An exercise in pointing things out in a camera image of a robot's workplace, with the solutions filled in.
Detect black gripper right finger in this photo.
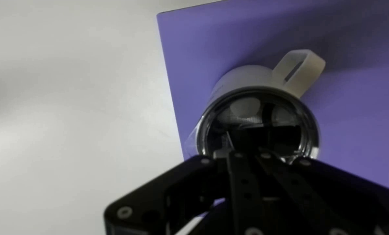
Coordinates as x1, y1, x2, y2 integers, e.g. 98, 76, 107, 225
259, 153, 361, 235

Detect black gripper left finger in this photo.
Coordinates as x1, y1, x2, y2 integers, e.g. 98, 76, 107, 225
226, 131, 273, 235

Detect black lid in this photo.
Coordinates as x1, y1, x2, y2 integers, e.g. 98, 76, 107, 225
196, 91, 320, 163

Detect purple rectangular mat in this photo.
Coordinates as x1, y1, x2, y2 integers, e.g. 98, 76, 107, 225
157, 0, 389, 187

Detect white mug with handle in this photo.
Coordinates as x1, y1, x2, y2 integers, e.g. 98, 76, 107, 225
193, 50, 325, 149

